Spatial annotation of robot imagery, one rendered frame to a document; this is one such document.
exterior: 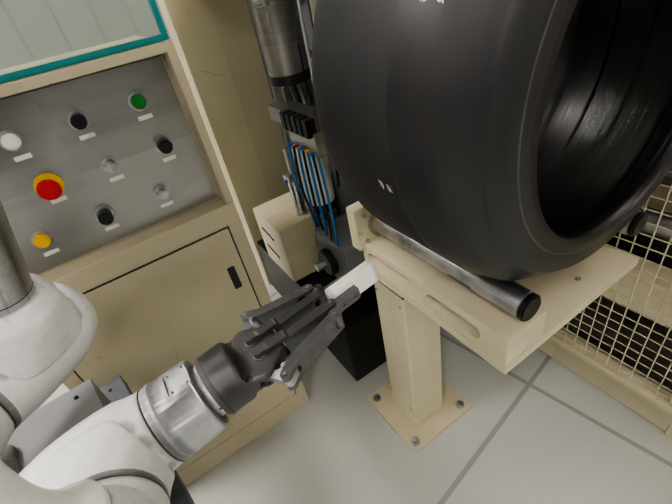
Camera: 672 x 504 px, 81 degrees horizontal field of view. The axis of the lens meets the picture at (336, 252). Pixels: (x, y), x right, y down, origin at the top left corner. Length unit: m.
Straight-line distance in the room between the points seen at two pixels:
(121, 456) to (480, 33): 0.47
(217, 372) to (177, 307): 0.69
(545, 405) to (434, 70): 1.38
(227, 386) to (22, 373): 0.39
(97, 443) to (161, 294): 0.67
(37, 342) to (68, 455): 0.31
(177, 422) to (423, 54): 0.41
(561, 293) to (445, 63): 0.53
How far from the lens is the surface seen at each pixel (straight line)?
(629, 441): 1.63
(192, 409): 0.45
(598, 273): 0.86
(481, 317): 0.65
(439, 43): 0.37
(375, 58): 0.42
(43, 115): 0.98
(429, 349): 1.26
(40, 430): 0.94
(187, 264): 1.07
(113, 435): 0.46
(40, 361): 0.77
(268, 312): 0.50
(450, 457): 1.48
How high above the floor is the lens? 1.34
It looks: 36 degrees down
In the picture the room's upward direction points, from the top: 13 degrees counter-clockwise
